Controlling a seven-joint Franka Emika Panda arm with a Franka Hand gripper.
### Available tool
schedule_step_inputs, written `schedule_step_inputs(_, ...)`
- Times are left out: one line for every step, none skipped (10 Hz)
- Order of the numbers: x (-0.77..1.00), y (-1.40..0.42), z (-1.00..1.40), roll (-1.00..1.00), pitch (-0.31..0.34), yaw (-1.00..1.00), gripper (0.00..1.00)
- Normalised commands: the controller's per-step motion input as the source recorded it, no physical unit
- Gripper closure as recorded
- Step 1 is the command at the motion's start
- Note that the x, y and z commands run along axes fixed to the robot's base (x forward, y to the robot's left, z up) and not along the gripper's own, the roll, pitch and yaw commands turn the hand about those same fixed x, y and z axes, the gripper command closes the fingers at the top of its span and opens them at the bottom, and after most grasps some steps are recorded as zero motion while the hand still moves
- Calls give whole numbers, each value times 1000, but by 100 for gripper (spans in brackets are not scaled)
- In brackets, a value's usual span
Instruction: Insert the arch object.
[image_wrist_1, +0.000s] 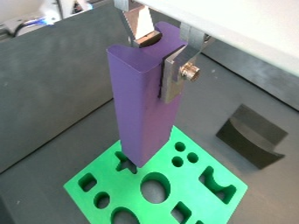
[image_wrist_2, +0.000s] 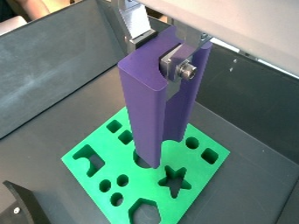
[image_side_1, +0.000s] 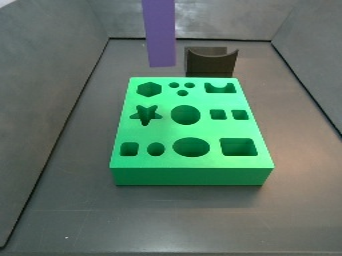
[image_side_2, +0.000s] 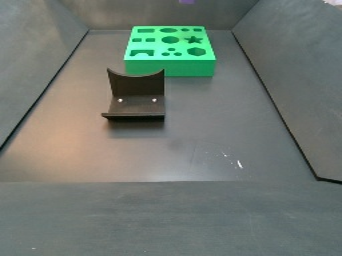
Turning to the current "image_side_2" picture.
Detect purple arch object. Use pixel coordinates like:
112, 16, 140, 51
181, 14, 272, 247
179, 0, 195, 4

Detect black curved holder stand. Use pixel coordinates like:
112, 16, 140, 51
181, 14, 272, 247
101, 69, 165, 120

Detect green shape sorter block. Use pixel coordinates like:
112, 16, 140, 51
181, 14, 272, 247
122, 25, 216, 77

